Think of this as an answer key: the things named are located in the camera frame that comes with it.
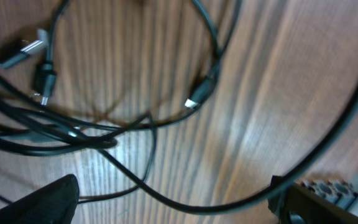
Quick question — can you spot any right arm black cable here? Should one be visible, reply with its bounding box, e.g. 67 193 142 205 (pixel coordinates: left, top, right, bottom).
98 0 358 216

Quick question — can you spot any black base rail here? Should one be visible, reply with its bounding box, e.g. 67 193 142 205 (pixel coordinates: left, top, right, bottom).
300 179 358 211

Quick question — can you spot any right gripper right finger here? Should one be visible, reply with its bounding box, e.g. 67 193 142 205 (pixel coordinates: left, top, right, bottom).
268 183 358 224

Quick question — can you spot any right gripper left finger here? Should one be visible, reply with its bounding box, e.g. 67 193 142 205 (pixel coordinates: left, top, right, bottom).
0 174 80 224

